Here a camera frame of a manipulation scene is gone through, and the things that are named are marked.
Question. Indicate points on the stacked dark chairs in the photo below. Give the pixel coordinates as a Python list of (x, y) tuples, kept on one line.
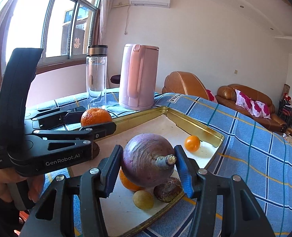
[(285, 106)]

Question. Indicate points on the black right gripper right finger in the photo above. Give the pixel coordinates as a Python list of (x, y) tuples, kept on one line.
[(242, 214)]

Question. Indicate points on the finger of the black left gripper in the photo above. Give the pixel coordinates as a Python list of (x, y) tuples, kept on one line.
[(90, 133), (51, 118)]

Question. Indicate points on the pink floral pillow right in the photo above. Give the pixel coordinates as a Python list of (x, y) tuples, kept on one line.
[(260, 110)]

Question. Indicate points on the person's left hand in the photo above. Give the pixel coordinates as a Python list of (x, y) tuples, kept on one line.
[(9, 175)]

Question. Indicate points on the orange tangerine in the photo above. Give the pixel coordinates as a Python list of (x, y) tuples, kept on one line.
[(127, 183)]

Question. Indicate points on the purple round turnip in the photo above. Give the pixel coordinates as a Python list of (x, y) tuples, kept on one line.
[(148, 160)]

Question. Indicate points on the pink floral pillow left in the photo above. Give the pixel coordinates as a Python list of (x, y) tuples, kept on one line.
[(243, 101)]

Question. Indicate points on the brown leather three-seat sofa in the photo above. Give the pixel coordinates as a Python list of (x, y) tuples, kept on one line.
[(226, 96)]

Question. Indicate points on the brown mangosteen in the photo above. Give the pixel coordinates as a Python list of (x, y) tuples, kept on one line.
[(168, 190)]

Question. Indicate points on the white wall air conditioner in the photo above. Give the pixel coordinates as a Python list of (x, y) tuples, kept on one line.
[(150, 0)]

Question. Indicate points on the small brown-yellow round fruit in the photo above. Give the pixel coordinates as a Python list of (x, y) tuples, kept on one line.
[(143, 200)]

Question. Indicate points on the pink floral pillow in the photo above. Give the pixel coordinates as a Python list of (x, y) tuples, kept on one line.
[(243, 101), (260, 110)]

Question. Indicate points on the window with frame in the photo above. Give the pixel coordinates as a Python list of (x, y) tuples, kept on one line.
[(63, 29)]

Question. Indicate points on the gold rectangular tin tray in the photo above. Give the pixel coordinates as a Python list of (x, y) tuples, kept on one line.
[(121, 216)]

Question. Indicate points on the orange tangerine mid cloth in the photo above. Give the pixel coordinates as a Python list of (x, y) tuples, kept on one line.
[(95, 116)]

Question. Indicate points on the brown leather armchair near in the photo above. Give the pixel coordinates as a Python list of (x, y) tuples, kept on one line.
[(180, 82)]

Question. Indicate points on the dark stool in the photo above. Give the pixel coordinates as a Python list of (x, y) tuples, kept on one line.
[(115, 79)]

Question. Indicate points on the red pillow on armchair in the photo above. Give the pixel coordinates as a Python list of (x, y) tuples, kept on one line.
[(211, 97)]

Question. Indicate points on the clear glass bottle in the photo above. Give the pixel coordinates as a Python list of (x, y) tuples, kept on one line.
[(96, 71)]

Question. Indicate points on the pink electric kettle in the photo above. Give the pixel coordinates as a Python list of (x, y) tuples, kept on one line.
[(138, 76)]

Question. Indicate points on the pink curtain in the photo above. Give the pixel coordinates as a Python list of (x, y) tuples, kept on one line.
[(101, 22)]

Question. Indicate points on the small orange in tray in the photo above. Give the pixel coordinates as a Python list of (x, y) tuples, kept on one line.
[(192, 143)]

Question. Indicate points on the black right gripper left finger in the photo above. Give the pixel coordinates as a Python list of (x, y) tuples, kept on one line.
[(53, 215)]

